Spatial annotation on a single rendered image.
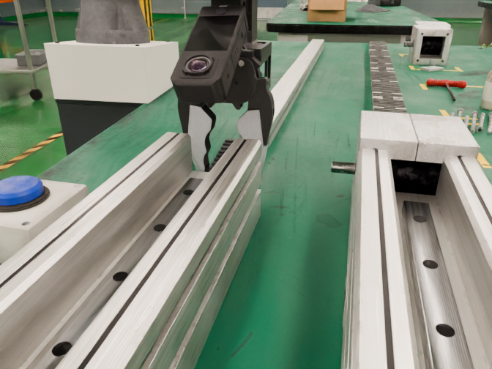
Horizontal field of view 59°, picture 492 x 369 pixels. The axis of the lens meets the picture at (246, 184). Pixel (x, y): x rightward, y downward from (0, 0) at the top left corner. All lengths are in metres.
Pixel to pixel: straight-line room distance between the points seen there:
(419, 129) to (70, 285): 0.33
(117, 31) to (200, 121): 0.49
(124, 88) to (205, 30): 0.49
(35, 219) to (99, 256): 0.08
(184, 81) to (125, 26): 0.59
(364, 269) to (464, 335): 0.06
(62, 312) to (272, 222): 0.23
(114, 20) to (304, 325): 0.75
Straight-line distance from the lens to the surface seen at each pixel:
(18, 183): 0.40
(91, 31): 0.95
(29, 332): 0.27
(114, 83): 0.90
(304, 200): 0.49
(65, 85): 0.95
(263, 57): 0.47
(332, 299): 0.36
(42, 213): 0.37
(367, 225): 0.29
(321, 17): 2.51
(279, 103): 0.75
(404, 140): 0.41
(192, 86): 0.37
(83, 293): 0.30
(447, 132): 0.45
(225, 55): 0.38
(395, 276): 0.24
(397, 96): 0.82
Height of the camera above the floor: 1.01
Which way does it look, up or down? 26 degrees down
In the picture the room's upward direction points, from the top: straight up
